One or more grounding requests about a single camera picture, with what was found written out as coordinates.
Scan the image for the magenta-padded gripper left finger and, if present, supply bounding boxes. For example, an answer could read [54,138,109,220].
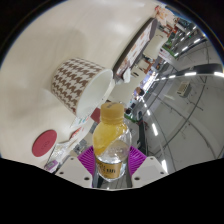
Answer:
[54,145,98,188]

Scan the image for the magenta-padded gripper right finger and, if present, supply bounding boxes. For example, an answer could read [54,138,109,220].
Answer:
[125,145,169,188]

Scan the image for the clear bottle with yellow drink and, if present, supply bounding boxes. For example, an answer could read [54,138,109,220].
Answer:
[92,101,133,183]

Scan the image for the clear plastic bag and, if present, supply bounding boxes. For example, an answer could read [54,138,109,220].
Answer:
[43,138,84,173]

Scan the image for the small red sauce packet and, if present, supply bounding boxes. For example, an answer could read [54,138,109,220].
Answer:
[70,127,83,140]

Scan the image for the flat round red coaster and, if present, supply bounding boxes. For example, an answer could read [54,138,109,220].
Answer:
[31,129,58,158]

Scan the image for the cream chair back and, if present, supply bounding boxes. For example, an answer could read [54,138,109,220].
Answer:
[113,78,138,104]
[143,33,168,61]

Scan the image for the brown white houndstooth cup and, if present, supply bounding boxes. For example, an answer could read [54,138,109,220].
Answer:
[50,58,115,118]

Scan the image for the ceiling air conditioner unit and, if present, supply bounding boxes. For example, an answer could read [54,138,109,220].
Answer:
[176,81,193,98]

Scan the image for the white paper napkin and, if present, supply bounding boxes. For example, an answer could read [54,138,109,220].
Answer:
[114,68,132,84]

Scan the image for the group of cream canteen chairs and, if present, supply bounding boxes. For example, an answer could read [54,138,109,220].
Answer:
[133,19,188,88]

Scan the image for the group of ceiling lights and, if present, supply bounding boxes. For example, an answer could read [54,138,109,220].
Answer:
[143,24,224,174]

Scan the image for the printed paper tray liner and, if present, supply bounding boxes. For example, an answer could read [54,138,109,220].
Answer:
[116,28,148,73]

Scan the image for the food wrapper with fries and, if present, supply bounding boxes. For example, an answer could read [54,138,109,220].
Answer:
[154,4,173,26]

